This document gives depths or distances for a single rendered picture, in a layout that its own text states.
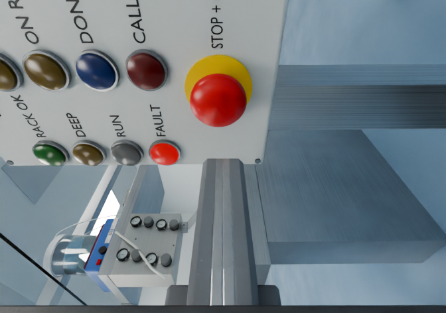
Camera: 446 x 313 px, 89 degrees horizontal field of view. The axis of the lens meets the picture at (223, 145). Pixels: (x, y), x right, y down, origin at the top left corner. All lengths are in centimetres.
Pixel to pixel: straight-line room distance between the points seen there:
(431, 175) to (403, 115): 95
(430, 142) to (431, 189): 19
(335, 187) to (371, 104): 92
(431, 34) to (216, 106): 125
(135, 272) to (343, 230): 77
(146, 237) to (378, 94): 80
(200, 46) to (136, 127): 9
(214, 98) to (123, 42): 7
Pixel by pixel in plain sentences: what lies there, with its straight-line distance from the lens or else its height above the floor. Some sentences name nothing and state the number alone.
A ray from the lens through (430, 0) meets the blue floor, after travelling 141.
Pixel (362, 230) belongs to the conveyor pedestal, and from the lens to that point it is 110.
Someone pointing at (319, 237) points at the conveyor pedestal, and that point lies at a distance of 101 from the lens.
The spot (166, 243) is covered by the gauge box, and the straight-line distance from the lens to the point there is 87.
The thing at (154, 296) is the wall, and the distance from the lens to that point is 622.
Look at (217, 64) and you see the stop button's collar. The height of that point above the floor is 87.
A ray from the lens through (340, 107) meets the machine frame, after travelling 29.
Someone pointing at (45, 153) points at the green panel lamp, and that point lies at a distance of 26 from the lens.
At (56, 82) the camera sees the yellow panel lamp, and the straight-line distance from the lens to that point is 21.
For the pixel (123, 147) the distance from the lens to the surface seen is 23.
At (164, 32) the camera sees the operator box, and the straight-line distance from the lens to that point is 17.
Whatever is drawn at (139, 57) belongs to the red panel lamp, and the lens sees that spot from 18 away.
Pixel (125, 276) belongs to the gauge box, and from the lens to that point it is 88.
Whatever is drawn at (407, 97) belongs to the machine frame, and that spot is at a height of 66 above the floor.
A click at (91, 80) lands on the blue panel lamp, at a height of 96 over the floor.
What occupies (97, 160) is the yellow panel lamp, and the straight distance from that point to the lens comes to 25.
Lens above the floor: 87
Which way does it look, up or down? level
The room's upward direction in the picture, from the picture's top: 90 degrees counter-clockwise
